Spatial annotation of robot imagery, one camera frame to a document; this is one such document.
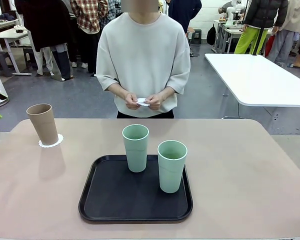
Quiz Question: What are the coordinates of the brown paper cup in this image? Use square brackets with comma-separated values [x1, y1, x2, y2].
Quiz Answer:
[26, 103, 59, 146]

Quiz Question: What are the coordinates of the pale green plastic cup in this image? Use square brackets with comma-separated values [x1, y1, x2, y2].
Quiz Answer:
[156, 140, 189, 194]
[121, 124, 150, 173]

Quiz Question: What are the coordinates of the person's right forearm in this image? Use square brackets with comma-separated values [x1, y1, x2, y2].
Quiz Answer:
[106, 82, 129, 98]

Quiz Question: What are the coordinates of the person's left forearm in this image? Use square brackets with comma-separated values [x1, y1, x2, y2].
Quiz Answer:
[159, 86, 175, 100]

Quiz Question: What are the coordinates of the person's right hand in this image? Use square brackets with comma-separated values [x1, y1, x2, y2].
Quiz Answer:
[124, 92, 143, 110]

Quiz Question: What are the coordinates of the person's left hand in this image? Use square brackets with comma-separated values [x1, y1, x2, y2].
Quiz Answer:
[144, 92, 169, 111]

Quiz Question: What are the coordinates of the grey plastic step stool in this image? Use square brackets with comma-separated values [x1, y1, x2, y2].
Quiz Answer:
[0, 51, 14, 78]
[22, 46, 39, 71]

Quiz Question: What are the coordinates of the white height-adjustable desk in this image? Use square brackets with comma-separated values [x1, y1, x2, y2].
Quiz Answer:
[0, 28, 34, 76]

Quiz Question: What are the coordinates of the white background desk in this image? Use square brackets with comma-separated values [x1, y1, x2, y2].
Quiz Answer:
[0, 18, 19, 36]

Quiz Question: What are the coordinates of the bystander in red plaid shirt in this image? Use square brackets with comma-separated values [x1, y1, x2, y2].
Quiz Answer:
[69, 0, 110, 77]

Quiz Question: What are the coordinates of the bystander in blue plaid shirt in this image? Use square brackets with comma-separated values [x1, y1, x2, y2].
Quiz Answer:
[99, 0, 122, 31]

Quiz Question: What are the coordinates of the person in beige shirt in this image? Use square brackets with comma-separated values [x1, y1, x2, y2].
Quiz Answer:
[95, 0, 192, 119]

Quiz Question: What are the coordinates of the black plastic serving tray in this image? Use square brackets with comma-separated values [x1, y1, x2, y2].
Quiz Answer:
[78, 154, 194, 225]

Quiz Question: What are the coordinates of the bystander in navy top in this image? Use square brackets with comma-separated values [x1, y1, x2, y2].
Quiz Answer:
[168, 0, 203, 33]

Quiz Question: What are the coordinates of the dark step stool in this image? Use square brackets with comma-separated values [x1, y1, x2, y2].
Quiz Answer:
[190, 28, 203, 45]

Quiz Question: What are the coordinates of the black backpack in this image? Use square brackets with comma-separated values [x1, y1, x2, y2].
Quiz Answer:
[206, 23, 217, 46]

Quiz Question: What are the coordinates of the white background workbench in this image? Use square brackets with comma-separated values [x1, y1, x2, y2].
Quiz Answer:
[213, 19, 273, 54]

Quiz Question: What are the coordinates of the large white folding table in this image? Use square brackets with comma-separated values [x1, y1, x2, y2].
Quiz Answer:
[204, 53, 300, 120]

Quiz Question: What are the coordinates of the black tripod pole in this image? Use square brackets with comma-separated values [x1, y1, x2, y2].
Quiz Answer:
[250, 24, 265, 56]

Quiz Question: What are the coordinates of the red bag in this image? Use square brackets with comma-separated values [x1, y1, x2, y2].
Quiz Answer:
[264, 34, 275, 57]

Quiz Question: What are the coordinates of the bystander in lime trousers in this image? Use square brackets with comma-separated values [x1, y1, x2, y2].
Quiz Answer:
[234, 0, 289, 55]

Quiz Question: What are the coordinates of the bystander in beige jacket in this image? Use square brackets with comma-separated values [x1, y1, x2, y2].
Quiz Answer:
[266, 0, 300, 67]

